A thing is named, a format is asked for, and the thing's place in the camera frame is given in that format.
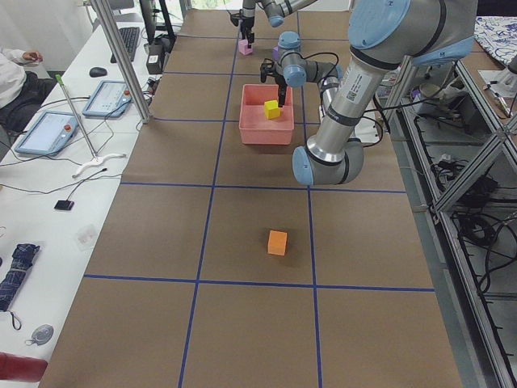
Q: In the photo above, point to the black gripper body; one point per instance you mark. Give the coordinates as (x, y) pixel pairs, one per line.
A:
(246, 21)
(282, 86)

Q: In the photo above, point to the yellow foam block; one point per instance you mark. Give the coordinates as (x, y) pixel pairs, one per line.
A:
(271, 109)

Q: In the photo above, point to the black computer mouse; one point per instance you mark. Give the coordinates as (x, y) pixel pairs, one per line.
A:
(97, 72)

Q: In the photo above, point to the far teach pendant tablet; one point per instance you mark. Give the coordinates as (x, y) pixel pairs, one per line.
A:
(109, 100)

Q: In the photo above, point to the black keyboard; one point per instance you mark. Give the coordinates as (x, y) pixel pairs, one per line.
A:
(130, 37)

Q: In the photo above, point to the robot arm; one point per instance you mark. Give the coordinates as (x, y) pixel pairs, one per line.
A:
(275, 11)
(381, 34)

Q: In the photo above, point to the aluminium frame post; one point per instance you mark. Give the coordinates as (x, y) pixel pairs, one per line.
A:
(116, 44)

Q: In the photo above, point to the red bottle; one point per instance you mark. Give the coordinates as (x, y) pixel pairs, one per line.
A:
(22, 368)

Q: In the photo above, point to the pink plastic bin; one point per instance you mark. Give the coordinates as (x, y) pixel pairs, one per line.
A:
(254, 126)

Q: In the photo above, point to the folded blue umbrella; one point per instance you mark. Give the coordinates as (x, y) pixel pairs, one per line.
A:
(22, 261)

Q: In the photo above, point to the purple foam block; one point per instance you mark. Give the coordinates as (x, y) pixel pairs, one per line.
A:
(275, 53)

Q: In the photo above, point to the near teach pendant tablet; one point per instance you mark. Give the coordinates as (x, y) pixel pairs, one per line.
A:
(49, 134)

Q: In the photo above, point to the pink foam block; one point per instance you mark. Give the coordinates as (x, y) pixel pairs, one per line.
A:
(245, 48)

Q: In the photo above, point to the white stick with green tip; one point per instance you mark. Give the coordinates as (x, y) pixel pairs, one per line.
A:
(96, 159)

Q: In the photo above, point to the person in white shirt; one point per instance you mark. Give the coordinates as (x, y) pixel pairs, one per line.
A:
(22, 91)

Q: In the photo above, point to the black box on table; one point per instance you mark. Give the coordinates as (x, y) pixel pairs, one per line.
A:
(155, 59)

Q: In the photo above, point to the teach pendant tablet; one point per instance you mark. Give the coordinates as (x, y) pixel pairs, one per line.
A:
(109, 100)
(49, 134)

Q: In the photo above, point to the orange foam block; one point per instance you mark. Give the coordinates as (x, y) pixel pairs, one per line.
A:
(277, 242)

